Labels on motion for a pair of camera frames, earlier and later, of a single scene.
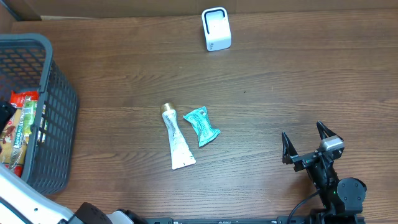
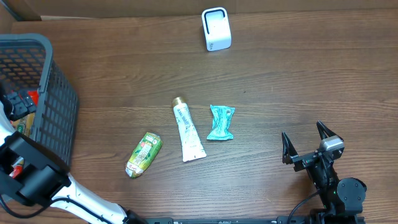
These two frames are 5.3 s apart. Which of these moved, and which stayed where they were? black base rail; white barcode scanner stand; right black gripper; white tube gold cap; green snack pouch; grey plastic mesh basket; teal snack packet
Moved: green snack pouch; white tube gold cap; teal snack packet
Stayed: black base rail; white barcode scanner stand; grey plastic mesh basket; right black gripper
